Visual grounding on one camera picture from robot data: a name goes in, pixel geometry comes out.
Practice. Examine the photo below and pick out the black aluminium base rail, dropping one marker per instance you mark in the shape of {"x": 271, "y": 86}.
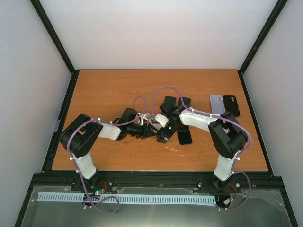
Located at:
{"x": 199, "y": 181}

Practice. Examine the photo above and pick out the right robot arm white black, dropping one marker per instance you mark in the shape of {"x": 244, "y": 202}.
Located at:
{"x": 228, "y": 136}

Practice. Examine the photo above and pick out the light blue cable duct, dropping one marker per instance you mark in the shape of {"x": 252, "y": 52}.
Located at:
{"x": 133, "y": 199}

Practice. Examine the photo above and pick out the small green circuit board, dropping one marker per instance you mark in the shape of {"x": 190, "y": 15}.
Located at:
{"x": 100, "y": 191}

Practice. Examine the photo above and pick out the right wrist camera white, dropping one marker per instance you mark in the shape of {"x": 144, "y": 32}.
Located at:
{"x": 161, "y": 120}

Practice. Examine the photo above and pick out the black frame post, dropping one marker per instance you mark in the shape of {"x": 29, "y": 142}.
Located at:
{"x": 53, "y": 35}
{"x": 273, "y": 16}

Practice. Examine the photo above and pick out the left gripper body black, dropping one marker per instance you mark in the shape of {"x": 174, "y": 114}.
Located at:
{"x": 147, "y": 132}

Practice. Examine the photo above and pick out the blue-edged black smartphone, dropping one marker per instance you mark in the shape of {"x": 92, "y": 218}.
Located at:
{"x": 170, "y": 101}

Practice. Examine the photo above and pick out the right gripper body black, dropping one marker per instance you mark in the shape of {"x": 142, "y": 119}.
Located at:
{"x": 168, "y": 134}

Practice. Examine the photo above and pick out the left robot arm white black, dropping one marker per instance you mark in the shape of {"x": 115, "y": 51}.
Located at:
{"x": 79, "y": 137}

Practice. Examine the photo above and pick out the lilac phone case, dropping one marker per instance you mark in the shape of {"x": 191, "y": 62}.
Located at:
{"x": 217, "y": 105}

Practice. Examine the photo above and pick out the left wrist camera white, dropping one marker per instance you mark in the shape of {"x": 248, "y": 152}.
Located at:
{"x": 143, "y": 118}

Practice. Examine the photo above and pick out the black phone case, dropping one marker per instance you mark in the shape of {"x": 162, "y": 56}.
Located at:
{"x": 231, "y": 105}

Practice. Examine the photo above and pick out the left black frame post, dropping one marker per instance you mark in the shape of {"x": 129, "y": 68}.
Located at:
{"x": 53, "y": 35}

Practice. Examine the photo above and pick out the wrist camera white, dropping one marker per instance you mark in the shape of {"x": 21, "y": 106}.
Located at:
{"x": 161, "y": 120}
{"x": 143, "y": 118}

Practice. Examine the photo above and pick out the right black frame post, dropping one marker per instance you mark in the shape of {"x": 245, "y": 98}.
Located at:
{"x": 273, "y": 16}

